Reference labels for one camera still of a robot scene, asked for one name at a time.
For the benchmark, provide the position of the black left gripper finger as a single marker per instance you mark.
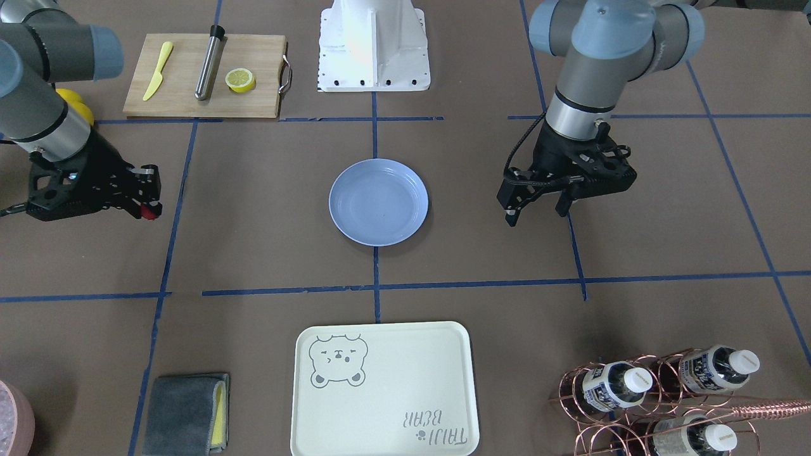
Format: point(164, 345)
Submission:
point(564, 204)
point(512, 215)

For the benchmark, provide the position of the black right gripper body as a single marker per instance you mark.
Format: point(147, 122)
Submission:
point(100, 168)

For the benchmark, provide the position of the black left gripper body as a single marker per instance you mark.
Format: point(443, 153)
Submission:
point(549, 151)

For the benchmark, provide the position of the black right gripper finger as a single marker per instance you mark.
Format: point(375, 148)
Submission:
point(146, 186)
point(134, 209)

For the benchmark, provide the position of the red strawberry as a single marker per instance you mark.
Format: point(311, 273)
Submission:
point(151, 212)

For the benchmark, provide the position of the blue plate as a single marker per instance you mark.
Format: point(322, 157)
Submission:
point(378, 202)

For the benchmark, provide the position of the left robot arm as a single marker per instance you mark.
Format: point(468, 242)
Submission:
point(605, 45)

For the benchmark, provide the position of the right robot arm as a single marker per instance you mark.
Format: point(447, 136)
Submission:
point(42, 45)

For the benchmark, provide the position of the yellow lemon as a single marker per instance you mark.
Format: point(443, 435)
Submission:
point(84, 111)
point(71, 97)

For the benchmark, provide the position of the steel rod with black tip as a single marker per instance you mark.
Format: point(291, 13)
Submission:
point(216, 44)

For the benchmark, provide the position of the yellow plastic knife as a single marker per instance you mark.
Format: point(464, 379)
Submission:
point(157, 77)

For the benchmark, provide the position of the lemon half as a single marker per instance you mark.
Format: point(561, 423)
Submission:
point(240, 80)

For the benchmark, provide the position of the dark drink bottle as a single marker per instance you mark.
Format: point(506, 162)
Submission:
point(717, 369)
point(692, 435)
point(616, 385)

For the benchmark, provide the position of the cream bear tray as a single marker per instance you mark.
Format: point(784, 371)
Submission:
point(384, 389)

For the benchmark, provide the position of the grey folded cloth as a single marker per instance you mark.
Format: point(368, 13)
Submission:
point(188, 415)

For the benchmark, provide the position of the pink bowl with ice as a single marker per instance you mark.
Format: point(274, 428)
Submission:
point(18, 421)

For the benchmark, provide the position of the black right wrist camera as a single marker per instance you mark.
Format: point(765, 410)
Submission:
point(70, 188)

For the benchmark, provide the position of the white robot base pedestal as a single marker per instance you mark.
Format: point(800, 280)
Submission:
point(373, 46)

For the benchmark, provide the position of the copper wire bottle rack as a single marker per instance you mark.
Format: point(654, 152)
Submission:
point(628, 431)

